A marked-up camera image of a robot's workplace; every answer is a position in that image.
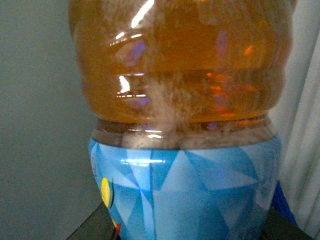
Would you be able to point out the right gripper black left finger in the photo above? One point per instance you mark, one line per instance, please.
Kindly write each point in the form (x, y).
(98, 226)

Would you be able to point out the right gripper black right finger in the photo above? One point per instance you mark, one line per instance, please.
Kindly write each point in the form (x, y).
(277, 227)

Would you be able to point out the iced tea bottle blue label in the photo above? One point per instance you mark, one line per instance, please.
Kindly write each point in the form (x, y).
(183, 148)

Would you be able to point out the blue plastic shopping basket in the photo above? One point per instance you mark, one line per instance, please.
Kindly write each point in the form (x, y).
(280, 204)

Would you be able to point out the white curtain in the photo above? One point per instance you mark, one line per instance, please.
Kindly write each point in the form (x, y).
(297, 118)

